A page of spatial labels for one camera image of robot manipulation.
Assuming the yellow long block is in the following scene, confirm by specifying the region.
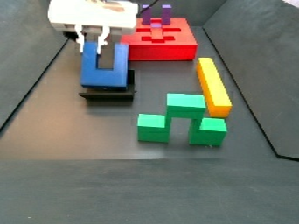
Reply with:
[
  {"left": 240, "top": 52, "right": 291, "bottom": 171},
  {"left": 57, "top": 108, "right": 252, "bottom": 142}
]
[{"left": 196, "top": 58, "right": 232, "bottom": 118}]

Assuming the black cable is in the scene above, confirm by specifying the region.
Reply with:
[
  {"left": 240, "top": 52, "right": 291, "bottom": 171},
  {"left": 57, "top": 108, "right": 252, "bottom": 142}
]
[{"left": 136, "top": 0, "right": 160, "bottom": 15}]

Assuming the red slotted base block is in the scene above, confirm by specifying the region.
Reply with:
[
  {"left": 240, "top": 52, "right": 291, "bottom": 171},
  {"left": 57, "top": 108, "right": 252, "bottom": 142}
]
[{"left": 121, "top": 18, "right": 197, "bottom": 61}]

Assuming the purple U-shaped block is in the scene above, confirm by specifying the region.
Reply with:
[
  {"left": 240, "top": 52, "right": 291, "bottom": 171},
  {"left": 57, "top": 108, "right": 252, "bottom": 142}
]
[{"left": 140, "top": 4, "right": 172, "bottom": 25}]

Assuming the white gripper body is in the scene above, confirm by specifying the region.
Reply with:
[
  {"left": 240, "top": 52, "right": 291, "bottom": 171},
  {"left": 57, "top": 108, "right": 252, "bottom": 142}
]
[{"left": 48, "top": 0, "right": 137, "bottom": 34}]

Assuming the blue U-shaped block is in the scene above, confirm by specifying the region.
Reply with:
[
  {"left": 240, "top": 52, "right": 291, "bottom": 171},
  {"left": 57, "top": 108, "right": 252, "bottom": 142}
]
[{"left": 80, "top": 42, "right": 128, "bottom": 88}]

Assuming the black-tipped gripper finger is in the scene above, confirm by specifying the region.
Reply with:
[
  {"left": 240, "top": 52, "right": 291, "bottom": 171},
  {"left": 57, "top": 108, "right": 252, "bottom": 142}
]
[{"left": 74, "top": 24, "right": 85, "bottom": 53}]

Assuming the black angled fixture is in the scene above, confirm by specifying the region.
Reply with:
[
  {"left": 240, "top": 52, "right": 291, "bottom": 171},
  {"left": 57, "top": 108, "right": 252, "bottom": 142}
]
[{"left": 78, "top": 70, "right": 136, "bottom": 102}]

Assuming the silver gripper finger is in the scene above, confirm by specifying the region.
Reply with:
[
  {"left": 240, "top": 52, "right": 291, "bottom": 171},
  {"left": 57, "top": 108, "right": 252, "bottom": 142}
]
[{"left": 97, "top": 25, "right": 109, "bottom": 54}]

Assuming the green stepped block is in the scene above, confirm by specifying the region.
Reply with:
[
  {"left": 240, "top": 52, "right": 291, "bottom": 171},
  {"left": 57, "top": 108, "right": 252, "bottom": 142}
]
[{"left": 136, "top": 93, "right": 228, "bottom": 147}]

